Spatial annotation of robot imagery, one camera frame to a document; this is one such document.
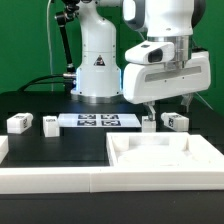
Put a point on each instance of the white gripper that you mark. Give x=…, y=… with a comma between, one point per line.
x=146, y=83

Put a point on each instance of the white square table top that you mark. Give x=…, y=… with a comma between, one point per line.
x=161, y=149

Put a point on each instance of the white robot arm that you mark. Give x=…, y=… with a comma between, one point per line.
x=98, y=78

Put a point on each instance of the white sheet with tags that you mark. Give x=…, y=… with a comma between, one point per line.
x=98, y=120

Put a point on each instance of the white U-shaped fence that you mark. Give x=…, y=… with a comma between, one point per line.
x=110, y=178

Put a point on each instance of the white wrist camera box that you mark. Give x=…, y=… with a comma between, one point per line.
x=148, y=52

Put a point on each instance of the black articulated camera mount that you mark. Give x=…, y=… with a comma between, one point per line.
x=62, y=18

